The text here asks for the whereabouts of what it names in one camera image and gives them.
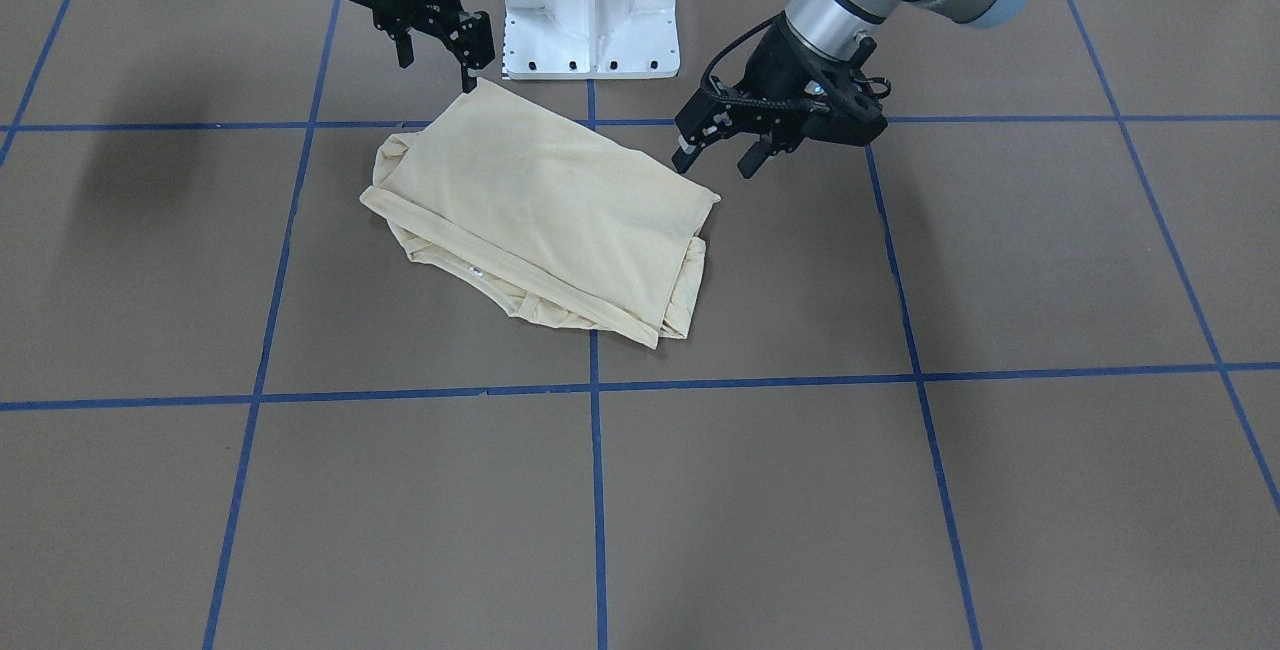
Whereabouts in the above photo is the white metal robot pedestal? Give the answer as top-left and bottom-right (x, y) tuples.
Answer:
(502, 0), (681, 81)

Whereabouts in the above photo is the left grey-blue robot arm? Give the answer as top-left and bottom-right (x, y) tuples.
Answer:
(672, 0), (1028, 179)

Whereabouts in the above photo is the cream long-sleeve printed shirt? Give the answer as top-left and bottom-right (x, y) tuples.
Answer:
(360, 81), (719, 349)

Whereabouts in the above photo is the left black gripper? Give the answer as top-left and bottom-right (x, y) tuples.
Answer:
(671, 15), (891, 179)

